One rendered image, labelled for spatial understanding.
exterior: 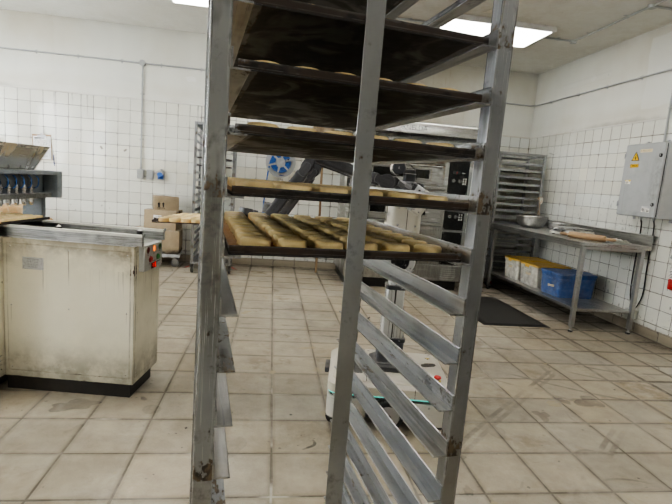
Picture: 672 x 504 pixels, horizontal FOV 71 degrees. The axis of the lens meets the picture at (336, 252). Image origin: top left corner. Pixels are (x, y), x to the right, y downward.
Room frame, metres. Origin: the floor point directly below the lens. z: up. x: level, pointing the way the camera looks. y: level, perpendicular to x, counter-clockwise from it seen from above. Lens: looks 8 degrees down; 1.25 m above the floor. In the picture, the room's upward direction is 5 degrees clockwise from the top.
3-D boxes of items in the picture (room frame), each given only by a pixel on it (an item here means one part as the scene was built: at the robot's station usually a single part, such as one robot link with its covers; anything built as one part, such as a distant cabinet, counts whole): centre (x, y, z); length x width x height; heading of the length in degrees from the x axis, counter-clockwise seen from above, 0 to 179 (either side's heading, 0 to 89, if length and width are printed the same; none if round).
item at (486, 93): (1.11, -0.13, 1.41); 0.64 x 0.03 x 0.03; 17
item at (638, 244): (5.37, -2.51, 0.49); 1.90 x 0.72 x 0.98; 8
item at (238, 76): (1.00, 0.25, 1.41); 0.64 x 0.03 x 0.03; 17
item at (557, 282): (5.07, -2.55, 0.36); 0.47 x 0.38 x 0.26; 100
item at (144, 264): (2.55, 1.02, 0.77); 0.24 x 0.04 x 0.14; 0
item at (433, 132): (6.15, -0.80, 1.01); 1.56 x 1.20 x 2.01; 98
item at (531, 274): (5.52, -2.48, 0.36); 0.47 x 0.38 x 0.26; 98
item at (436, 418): (2.53, -0.33, 0.24); 0.68 x 0.53 x 0.41; 89
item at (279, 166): (6.46, 0.85, 1.10); 0.41 x 0.17 x 1.10; 98
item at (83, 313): (2.55, 1.38, 0.45); 0.70 x 0.34 x 0.90; 90
